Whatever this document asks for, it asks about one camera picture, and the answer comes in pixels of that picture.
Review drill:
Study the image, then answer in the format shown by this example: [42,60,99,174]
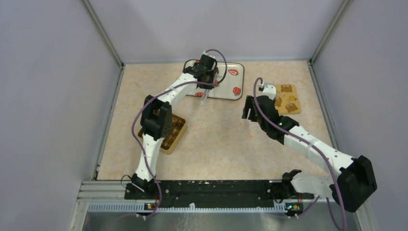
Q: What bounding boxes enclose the wooden animal puzzle board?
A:
[275,84,301,115]

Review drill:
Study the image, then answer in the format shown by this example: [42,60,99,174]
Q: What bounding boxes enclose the purple cable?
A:
[131,49,228,220]
[253,77,348,231]

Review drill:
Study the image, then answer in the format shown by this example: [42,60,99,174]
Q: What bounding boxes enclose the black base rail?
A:
[124,180,314,209]

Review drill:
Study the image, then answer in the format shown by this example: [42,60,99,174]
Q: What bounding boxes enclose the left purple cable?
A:
[131,49,228,220]

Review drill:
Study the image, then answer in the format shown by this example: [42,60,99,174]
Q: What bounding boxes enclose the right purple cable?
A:
[253,77,348,231]

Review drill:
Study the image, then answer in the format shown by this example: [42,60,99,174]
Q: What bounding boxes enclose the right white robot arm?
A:
[242,83,377,212]

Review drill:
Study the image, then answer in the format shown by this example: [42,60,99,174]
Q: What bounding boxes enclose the strawberry pattern tray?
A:
[183,60,245,102]

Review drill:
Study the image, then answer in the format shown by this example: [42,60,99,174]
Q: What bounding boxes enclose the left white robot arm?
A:
[131,52,218,199]

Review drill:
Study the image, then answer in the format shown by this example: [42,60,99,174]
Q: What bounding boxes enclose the gold chocolate box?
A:
[138,113,188,156]

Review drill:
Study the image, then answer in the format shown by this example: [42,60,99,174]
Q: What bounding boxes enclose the metal tongs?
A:
[200,89,210,105]

